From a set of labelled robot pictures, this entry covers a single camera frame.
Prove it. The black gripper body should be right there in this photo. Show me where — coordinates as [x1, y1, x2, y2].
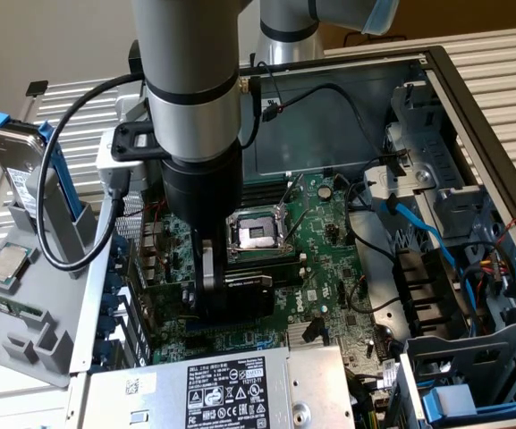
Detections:
[158, 140, 244, 233]

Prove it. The green graphics card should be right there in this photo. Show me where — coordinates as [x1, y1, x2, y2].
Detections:
[130, 272, 277, 324]

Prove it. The blue expansion slot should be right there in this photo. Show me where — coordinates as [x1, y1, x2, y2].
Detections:
[184, 319, 261, 332]

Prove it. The empty black RAM slot row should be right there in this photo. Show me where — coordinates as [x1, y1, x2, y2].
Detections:
[241, 176, 292, 209]

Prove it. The CPU socket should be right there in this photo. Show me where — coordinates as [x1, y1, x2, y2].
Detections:
[224, 207, 299, 265]

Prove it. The silver chipset heatsink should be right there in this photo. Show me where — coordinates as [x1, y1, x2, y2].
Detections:
[287, 321, 330, 348]

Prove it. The green Dell motherboard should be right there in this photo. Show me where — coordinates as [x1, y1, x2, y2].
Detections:
[139, 172, 402, 394]

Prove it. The open grey PC case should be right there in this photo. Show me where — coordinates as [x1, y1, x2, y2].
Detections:
[67, 44, 516, 429]

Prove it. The grey power supply unit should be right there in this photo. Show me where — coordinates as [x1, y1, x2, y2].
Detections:
[76, 343, 357, 429]

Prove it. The black box device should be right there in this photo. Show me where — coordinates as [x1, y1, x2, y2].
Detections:
[127, 39, 145, 75]

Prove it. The hard disk in blue carrier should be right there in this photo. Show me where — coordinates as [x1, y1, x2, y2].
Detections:
[0, 106, 80, 229]

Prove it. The silver CPU chip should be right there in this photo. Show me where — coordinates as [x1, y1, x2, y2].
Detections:
[0, 242, 36, 292]

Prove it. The loose green RAM stick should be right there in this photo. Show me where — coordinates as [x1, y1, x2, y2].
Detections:
[0, 287, 45, 319]

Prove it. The silver metal drive cage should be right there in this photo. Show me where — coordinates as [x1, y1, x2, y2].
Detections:
[382, 66, 509, 242]

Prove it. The grey plastic disk bay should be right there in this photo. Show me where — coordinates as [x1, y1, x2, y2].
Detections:
[400, 321, 516, 429]

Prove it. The blue disk bay carrier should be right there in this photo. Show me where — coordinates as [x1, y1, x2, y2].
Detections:
[420, 383, 516, 424]

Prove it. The thin red wire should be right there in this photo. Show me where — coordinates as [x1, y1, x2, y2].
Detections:
[121, 196, 172, 278]

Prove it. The black camera bracket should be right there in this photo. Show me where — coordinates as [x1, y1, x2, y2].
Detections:
[112, 122, 172, 163]

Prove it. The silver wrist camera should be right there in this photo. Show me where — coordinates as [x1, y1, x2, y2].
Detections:
[96, 131, 149, 193]

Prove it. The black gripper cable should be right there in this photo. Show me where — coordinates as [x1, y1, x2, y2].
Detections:
[238, 74, 264, 151]

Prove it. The black angled wire plug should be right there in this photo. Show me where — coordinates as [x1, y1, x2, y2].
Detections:
[304, 315, 326, 346]

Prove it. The black power cable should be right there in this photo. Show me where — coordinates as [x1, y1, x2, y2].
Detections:
[344, 176, 397, 265]

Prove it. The thick black camera cable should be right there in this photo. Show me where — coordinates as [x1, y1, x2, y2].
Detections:
[35, 72, 148, 273]

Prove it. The thin black fan wire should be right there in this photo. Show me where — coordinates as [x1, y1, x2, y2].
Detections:
[348, 276, 404, 314]

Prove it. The thick yellow-black wire bundle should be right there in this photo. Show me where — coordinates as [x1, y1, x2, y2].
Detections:
[345, 366, 397, 429]

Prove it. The blue SATA wire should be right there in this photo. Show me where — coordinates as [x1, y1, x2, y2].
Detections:
[380, 194, 480, 325]

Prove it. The black and coloured wire bundle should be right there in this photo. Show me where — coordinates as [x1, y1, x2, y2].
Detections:
[458, 240, 516, 341]

